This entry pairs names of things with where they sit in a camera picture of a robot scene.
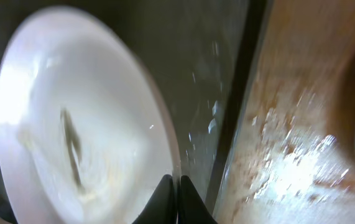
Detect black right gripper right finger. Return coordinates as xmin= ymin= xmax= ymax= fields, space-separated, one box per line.
xmin=178 ymin=175 xmax=217 ymax=224

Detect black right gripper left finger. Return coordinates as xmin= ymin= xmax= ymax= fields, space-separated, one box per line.
xmin=133 ymin=174 xmax=177 ymax=224

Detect pink plate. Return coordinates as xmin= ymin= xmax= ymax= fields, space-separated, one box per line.
xmin=0 ymin=6 xmax=181 ymax=223

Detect dark brown serving tray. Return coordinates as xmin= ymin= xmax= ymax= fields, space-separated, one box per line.
xmin=0 ymin=0 xmax=272 ymax=222

